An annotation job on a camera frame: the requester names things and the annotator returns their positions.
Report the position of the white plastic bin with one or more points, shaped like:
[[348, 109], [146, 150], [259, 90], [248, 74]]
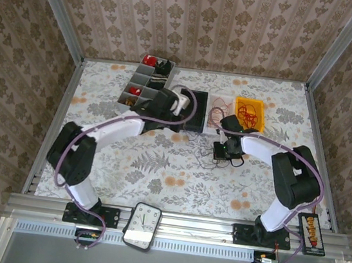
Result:
[[220, 100]]

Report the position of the yellow plastic bin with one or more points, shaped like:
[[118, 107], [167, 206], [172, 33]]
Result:
[[259, 123]]

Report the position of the black plastic bin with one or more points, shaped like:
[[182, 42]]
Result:
[[198, 108]]

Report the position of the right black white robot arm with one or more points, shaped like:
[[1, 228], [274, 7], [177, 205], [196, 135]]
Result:
[[295, 183]]

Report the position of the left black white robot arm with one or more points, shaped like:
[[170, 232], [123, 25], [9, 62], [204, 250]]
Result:
[[72, 156]]

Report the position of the black white striped sock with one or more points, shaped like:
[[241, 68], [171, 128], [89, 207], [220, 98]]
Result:
[[158, 82]]

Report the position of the small red white toy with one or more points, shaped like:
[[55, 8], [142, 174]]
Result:
[[135, 91]]

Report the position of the small brown items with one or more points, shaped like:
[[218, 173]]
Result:
[[130, 101]]

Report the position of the grey compartment organizer tray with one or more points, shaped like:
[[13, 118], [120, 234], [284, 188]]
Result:
[[139, 78]]

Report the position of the black cloth item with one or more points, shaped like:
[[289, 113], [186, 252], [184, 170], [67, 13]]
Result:
[[163, 67]]

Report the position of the red white round toy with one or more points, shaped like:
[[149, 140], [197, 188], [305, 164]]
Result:
[[149, 60]]

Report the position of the floral tablecloth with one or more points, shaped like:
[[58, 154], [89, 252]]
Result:
[[123, 183]]

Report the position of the black white analog clock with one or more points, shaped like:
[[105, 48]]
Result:
[[142, 224]]

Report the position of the black electronics box yellow connector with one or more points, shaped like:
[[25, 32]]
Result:
[[266, 260]]

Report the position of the black electronics box green connector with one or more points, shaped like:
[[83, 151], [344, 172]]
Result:
[[87, 236]]

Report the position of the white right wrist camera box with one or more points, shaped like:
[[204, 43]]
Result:
[[222, 139]]

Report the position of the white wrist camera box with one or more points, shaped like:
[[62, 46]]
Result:
[[222, 139], [181, 101]]

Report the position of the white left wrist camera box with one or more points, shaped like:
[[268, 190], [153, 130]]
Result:
[[181, 101]]

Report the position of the aluminium frame rail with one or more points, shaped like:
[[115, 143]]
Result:
[[189, 225]]

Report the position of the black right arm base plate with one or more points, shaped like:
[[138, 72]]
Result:
[[242, 234]]

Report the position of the aluminium table side rail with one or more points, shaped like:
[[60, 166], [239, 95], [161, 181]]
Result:
[[317, 130], [65, 107]]

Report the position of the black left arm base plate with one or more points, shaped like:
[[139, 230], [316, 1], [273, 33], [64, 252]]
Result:
[[109, 217]]

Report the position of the aluminium corner post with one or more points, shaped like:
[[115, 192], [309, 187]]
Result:
[[339, 46], [59, 9]]

